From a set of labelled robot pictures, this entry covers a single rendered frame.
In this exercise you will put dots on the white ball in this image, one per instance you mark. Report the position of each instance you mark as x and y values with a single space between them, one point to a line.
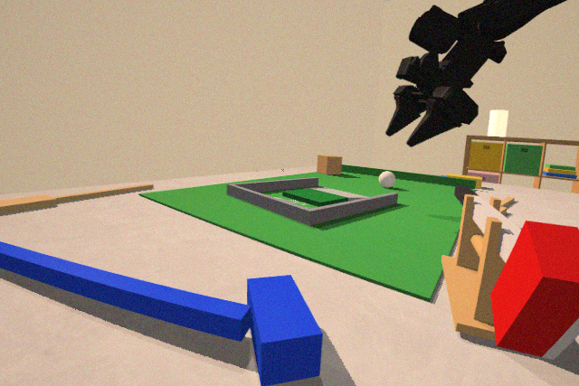
386 179

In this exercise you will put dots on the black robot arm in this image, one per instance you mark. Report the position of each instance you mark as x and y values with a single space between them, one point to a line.
475 30

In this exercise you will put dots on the green flat mat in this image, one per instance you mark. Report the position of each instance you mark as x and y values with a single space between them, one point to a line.
398 246

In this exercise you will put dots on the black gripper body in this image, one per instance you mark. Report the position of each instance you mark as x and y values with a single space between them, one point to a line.
450 94

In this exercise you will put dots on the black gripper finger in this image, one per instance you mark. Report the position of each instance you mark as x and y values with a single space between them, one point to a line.
437 120
404 115

